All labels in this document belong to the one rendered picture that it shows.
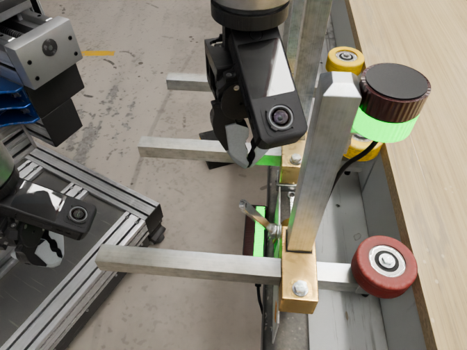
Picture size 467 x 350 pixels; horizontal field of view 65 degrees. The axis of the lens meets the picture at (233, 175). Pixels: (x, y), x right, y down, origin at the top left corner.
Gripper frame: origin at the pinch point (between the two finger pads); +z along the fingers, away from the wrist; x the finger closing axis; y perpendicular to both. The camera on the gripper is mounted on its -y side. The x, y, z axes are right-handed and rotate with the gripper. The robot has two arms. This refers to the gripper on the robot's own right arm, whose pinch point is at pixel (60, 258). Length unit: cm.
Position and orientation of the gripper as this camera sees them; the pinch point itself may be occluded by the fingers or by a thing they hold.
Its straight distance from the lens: 65.4
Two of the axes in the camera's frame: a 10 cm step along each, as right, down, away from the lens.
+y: -10.0, -0.7, 0.6
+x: -0.9, 7.6, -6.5
